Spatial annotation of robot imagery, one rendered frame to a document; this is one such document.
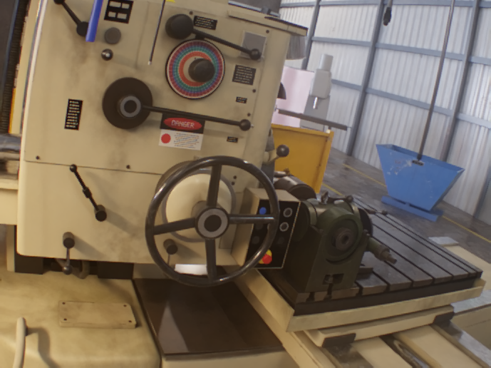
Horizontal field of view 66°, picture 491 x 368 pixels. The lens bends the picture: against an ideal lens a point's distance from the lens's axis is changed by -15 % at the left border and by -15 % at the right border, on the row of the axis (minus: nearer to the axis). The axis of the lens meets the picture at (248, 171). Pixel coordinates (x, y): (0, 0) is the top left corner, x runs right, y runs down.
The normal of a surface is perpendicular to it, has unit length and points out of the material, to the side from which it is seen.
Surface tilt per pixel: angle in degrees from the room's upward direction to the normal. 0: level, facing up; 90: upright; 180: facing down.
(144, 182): 90
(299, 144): 90
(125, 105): 90
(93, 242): 90
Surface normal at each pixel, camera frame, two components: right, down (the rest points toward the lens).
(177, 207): -0.09, 0.22
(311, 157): 0.40, 0.30
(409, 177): -0.59, 0.07
